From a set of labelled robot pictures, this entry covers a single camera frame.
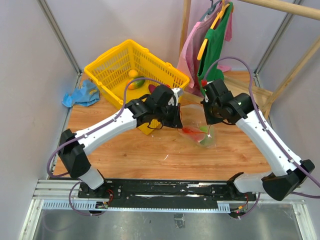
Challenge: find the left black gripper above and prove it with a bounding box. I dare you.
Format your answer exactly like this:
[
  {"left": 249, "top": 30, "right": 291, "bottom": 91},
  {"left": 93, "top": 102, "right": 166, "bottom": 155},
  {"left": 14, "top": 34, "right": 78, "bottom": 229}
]
[{"left": 155, "top": 102, "right": 184, "bottom": 129}]

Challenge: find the clear zip top bag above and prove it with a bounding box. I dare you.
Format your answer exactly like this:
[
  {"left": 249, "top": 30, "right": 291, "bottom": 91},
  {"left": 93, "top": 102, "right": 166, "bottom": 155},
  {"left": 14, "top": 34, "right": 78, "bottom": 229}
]
[{"left": 178, "top": 103, "right": 216, "bottom": 148}]

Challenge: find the purple eggplant toy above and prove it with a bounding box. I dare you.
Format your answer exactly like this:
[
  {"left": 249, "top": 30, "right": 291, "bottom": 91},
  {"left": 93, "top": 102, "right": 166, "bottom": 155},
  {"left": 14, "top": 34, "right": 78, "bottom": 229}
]
[{"left": 148, "top": 84, "right": 156, "bottom": 94}]

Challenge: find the watermelon slice toy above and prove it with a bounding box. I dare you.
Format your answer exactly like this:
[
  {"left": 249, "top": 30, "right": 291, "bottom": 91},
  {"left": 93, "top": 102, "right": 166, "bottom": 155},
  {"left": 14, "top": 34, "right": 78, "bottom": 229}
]
[{"left": 182, "top": 126, "right": 205, "bottom": 143}]

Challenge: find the green cabbage toy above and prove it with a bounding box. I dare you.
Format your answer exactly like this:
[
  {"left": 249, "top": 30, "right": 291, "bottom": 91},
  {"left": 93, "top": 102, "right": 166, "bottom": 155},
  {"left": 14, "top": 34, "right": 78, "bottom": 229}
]
[{"left": 199, "top": 125, "right": 216, "bottom": 147}]

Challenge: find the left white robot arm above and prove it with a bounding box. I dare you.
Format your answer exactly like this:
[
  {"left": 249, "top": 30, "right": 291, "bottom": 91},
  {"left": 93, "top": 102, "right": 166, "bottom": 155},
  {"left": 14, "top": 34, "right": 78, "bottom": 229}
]
[{"left": 58, "top": 85, "right": 183, "bottom": 198}]

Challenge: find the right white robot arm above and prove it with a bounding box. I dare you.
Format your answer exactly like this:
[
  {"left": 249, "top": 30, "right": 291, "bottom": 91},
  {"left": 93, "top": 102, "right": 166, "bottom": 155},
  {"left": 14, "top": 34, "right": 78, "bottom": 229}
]
[{"left": 201, "top": 79, "right": 315, "bottom": 201}]

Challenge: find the green shirt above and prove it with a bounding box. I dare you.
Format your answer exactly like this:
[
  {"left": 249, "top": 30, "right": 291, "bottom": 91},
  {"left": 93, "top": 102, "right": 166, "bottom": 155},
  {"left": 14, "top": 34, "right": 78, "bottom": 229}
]
[{"left": 197, "top": 2, "right": 234, "bottom": 83}]

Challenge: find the pink shirt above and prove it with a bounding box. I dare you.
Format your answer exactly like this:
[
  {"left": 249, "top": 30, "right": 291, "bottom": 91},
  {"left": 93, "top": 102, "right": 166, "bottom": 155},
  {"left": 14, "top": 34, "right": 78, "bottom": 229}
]
[{"left": 177, "top": 0, "right": 232, "bottom": 97}]

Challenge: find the yellow lemon toy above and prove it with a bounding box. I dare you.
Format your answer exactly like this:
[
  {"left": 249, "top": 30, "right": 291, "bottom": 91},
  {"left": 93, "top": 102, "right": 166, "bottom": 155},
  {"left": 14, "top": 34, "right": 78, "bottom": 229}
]
[{"left": 128, "top": 69, "right": 138, "bottom": 78}]

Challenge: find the yellow plastic basket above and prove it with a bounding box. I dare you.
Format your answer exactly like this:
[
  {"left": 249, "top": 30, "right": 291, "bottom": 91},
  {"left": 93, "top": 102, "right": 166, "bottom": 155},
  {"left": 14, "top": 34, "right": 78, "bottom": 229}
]
[{"left": 84, "top": 39, "right": 190, "bottom": 135}]

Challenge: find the blue cloth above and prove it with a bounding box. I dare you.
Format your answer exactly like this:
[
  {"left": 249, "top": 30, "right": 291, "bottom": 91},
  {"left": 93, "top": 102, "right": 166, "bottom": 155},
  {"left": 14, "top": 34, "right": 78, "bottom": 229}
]
[{"left": 62, "top": 79, "right": 100, "bottom": 108}]

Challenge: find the grey clothes hanger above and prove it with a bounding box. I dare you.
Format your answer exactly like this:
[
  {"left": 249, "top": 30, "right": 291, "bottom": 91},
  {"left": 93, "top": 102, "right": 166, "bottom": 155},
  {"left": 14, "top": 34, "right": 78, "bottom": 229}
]
[{"left": 199, "top": 0, "right": 222, "bottom": 22}]

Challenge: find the yellow clothes hanger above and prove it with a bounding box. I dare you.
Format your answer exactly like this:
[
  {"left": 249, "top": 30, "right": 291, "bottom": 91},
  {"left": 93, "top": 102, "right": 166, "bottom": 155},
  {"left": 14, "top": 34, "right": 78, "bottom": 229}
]
[{"left": 196, "top": 1, "right": 231, "bottom": 62}]

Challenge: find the wooden clothes rack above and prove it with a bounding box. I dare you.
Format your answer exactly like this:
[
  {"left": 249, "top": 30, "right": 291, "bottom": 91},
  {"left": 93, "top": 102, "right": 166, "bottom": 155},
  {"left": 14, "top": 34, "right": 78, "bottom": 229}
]
[{"left": 178, "top": 0, "right": 320, "bottom": 130}]

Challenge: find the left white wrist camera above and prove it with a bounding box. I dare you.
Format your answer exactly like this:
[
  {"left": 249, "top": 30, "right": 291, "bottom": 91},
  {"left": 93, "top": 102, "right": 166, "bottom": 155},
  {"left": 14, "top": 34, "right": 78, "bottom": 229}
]
[{"left": 168, "top": 87, "right": 184, "bottom": 106}]

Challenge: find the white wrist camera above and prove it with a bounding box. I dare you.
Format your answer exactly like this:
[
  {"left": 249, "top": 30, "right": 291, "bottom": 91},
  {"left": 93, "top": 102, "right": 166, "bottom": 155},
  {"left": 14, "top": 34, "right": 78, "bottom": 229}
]
[
  {"left": 201, "top": 79, "right": 212, "bottom": 103},
  {"left": 168, "top": 87, "right": 184, "bottom": 106}
]

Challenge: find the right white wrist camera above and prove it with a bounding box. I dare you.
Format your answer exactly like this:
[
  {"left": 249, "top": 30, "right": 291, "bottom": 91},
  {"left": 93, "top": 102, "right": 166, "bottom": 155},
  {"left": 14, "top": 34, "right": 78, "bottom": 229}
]
[{"left": 201, "top": 79, "right": 212, "bottom": 103}]

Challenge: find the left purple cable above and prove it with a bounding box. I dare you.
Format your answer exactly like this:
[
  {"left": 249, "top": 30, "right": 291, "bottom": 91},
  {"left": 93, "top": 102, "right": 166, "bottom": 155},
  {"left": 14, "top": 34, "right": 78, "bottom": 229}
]
[{"left": 46, "top": 77, "right": 173, "bottom": 217}]

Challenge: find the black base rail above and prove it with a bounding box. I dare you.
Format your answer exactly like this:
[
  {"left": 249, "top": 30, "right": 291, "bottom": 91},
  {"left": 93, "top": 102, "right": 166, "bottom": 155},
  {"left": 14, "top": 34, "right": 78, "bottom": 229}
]
[{"left": 77, "top": 178, "right": 256, "bottom": 211}]

